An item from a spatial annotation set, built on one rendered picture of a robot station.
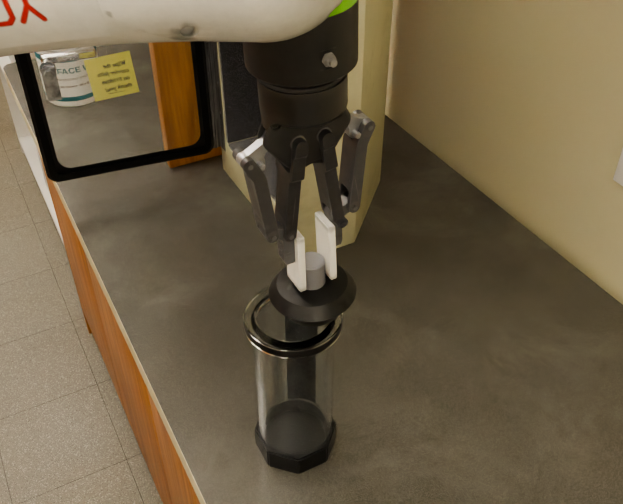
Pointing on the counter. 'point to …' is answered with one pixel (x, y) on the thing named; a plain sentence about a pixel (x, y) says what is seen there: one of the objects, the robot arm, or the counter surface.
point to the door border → (127, 157)
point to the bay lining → (238, 94)
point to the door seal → (126, 161)
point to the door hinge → (215, 95)
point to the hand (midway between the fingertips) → (311, 252)
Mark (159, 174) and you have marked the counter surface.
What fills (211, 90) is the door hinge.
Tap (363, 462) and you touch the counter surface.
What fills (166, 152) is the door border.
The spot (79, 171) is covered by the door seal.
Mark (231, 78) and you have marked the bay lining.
